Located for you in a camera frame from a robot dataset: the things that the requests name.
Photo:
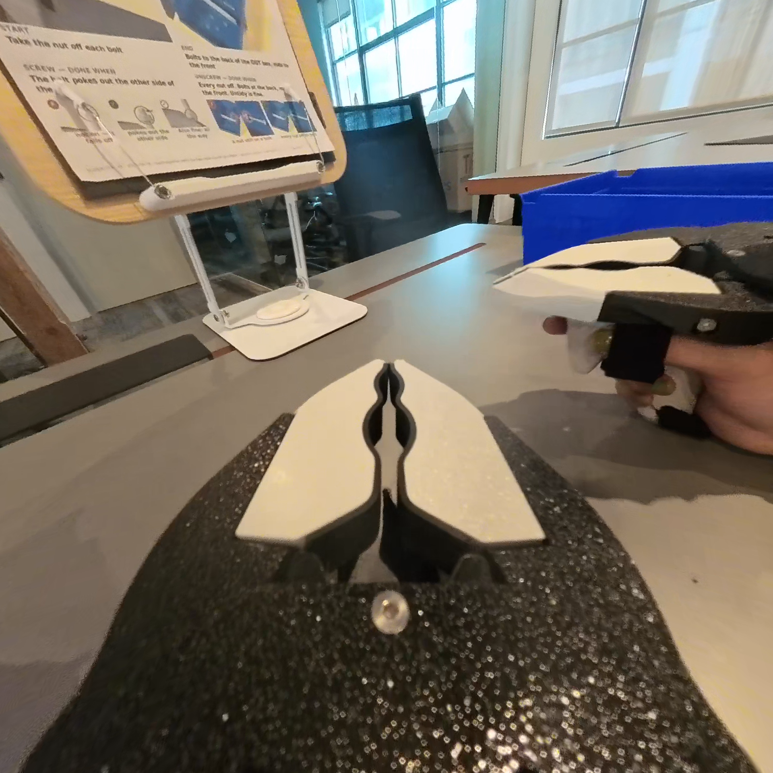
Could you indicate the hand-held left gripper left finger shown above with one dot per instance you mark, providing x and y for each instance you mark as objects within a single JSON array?
[{"x": 314, "y": 465}]

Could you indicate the white framed window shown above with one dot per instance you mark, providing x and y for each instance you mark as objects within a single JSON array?
[{"x": 664, "y": 54}]

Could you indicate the person's right hand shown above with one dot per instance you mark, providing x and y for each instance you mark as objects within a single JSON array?
[{"x": 737, "y": 392}]

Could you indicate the white wooden document stand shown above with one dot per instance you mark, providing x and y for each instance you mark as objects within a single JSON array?
[{"x": 326, "y": 329}]

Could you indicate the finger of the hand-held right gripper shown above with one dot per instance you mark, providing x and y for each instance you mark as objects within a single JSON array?
[
  {"x": 634, "y": 250},
  {"x": 573, "y": 290}
]

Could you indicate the blue plastic bin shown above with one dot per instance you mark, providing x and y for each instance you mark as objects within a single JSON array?
[{"x": 634, "y": 205}]

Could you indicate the grey table with brown edge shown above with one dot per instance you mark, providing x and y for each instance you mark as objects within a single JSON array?
[{"x": 604, "y": 158}]

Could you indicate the dark framed window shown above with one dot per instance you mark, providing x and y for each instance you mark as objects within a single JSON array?
[{"x": 398, "y": 48}]

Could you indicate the brown wooden post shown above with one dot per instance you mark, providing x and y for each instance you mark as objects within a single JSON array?
[{"x": 36, "y": 302}]

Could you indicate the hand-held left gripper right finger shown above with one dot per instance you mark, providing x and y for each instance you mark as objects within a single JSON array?
[{"x": 465, "y": 471}]

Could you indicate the black mesh office chair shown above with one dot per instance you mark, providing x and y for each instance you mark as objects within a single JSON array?
[{"x": 386, "y": 163}]

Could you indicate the cardboard box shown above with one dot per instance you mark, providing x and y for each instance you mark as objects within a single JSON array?
[{"x": 456, "y": 157}]

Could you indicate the white instruction sheet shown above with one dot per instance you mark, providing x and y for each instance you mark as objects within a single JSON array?
[{"x": 151, "y": 121}]

